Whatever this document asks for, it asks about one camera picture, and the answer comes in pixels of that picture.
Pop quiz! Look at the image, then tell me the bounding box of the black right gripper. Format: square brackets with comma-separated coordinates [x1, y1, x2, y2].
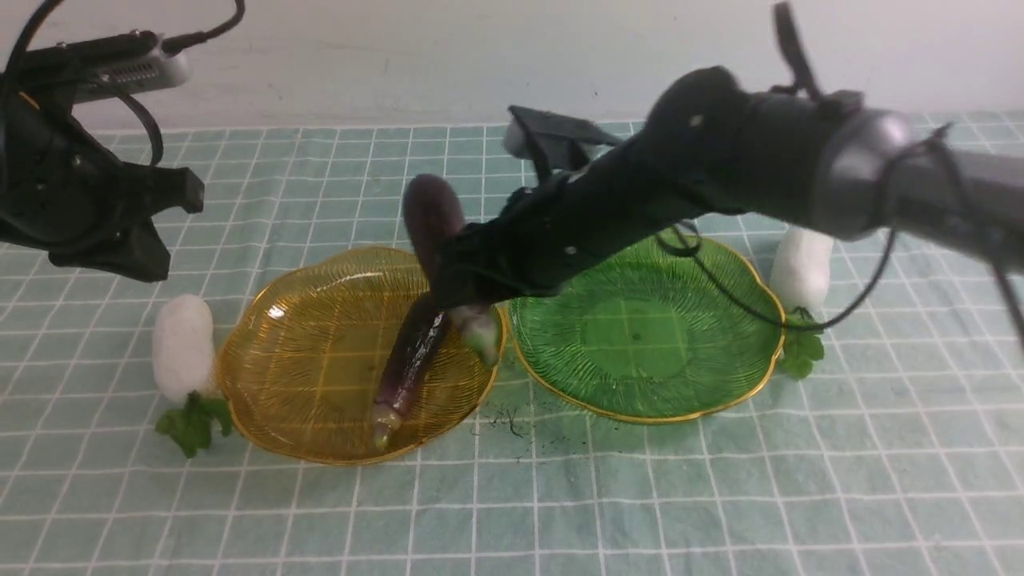
[432, 156, 681, 308]

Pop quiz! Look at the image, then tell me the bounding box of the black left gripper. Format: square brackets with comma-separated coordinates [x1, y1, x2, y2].
[2, 90, 205, 283]

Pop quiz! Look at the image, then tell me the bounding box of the purple eggplant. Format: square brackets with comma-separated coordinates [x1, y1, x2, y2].
[370, 292, 451, 450]
[402, 174, 502, 369]

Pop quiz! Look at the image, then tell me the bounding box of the white radish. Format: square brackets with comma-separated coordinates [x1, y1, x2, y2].
[768, 227, 834, 380]
[151, 294, 234, 459]

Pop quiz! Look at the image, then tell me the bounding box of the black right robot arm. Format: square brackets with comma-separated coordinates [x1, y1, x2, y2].
[428, 66, 1023, 308]

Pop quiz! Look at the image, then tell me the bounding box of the green plastic plate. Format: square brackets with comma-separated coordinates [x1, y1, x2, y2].
[508, 232, 784, 424]

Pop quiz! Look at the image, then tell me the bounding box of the amber plastic plate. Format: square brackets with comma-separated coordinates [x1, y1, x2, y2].
[216, 246, 498, 466]

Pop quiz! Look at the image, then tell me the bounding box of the green checkered tablecloth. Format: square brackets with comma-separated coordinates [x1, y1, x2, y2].
[1, 126, 1022, 575]

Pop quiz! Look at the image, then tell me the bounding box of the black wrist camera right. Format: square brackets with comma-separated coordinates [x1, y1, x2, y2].
[502, 105, 624, 182]

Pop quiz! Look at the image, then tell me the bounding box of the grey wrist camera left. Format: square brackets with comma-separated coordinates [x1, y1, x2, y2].
[18, 30, 193, 102]

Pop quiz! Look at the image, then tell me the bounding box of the black camera cable left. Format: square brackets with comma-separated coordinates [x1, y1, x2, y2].
[0, 0, 246, 169]

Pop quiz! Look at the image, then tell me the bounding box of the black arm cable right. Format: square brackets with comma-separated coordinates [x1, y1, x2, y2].
[654, 120, 1024, 353]

